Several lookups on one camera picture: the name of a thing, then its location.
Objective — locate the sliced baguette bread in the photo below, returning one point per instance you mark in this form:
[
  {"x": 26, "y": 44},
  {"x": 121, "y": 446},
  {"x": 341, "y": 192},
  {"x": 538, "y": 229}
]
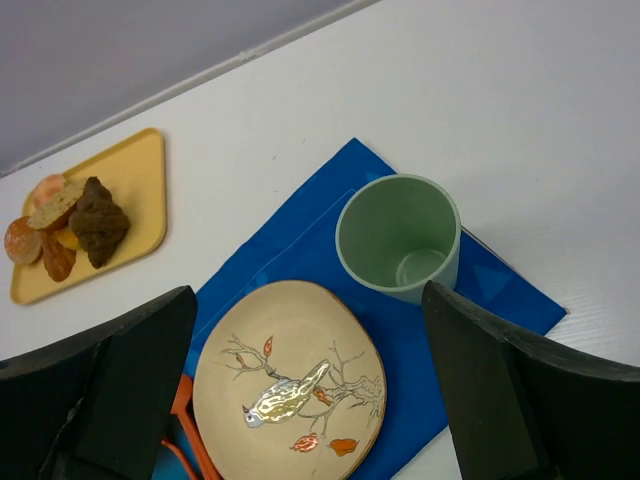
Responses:
[{"x": 54, "y": 214}]

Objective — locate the yellow orange bread piece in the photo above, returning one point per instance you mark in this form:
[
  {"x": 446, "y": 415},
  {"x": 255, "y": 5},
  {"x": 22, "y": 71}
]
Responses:
[{"x": 68, "y": 239}]

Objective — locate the dark brown croissant bread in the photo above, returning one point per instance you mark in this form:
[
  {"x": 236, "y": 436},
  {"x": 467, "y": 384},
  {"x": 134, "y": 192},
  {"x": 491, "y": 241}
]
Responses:
[{"x": 98, "y": 223}]

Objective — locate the yellow tray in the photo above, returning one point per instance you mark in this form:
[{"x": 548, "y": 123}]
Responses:
[{"x": 134, "y": 171}]

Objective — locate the blue patterned cloth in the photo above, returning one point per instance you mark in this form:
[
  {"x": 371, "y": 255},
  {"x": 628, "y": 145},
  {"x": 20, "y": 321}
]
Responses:
[{"x": 298, "y": 242}]

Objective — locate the pink glazed bun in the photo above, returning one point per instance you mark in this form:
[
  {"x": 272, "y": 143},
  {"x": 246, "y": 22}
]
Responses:
[{"x": 47, "y": 188}]

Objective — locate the beige bird-painted plate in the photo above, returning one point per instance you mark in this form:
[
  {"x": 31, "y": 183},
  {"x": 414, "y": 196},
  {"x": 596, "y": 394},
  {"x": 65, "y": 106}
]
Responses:
[{"x": 289, "y": 385}]

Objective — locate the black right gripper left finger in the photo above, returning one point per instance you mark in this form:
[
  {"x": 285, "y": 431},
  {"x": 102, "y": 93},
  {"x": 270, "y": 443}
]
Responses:
[{"x": 96, "y": 405}]

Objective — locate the brown madeleine bread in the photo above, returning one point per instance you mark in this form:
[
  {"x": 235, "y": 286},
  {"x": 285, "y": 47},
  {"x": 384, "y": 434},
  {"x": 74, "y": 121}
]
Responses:
[{"x": 58, "y": 259}]

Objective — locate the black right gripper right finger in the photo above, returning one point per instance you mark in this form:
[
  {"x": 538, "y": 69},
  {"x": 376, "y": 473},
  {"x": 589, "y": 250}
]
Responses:
[{"x": 522, "y": 406}]

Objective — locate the round sugared bun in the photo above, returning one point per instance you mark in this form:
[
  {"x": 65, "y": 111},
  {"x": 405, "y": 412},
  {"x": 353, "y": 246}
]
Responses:
[{"x": 22, "y": 244}]

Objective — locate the orange plastic fork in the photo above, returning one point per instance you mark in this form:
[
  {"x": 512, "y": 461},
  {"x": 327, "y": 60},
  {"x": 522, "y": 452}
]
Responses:
[{"x": 180, "y": 409}]

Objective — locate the green cup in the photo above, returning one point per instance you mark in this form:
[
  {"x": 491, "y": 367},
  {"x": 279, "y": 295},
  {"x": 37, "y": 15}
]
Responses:
[{"x": 399, "y": 232}]

